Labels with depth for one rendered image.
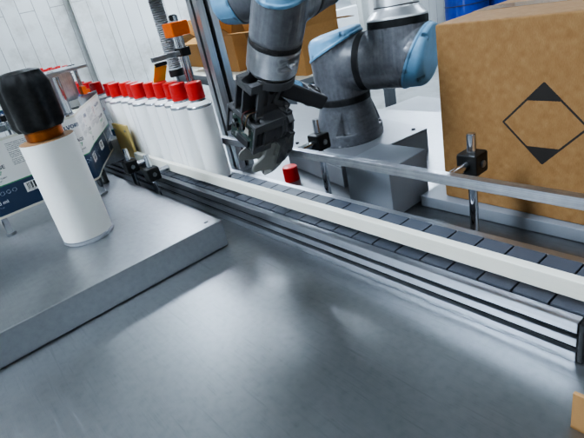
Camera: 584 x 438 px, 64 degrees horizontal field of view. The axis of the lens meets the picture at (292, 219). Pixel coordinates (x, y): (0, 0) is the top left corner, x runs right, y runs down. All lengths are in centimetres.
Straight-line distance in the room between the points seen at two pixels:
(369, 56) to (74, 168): 57
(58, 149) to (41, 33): 474
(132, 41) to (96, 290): 502
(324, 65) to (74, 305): 64
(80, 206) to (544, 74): 73
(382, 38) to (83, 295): 68
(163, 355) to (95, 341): 12
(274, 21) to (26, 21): 501
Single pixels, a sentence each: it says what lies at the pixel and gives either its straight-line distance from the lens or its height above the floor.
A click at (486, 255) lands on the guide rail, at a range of 54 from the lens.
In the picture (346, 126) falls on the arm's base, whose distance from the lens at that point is 104.
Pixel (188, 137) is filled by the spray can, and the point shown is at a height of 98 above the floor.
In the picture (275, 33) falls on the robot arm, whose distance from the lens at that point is 65.
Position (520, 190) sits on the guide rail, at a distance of 58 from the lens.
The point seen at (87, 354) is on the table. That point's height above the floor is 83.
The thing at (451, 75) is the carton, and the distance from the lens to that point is 75.
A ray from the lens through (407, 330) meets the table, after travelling 58.
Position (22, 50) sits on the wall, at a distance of 557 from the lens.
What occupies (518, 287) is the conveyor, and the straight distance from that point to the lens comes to 56.
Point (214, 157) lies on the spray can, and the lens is 99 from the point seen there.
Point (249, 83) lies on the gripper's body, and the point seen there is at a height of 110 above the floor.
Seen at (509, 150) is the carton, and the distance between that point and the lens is 74.
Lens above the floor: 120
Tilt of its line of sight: 25 degrees down
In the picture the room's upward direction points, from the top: 13 degrees counter-clockwise
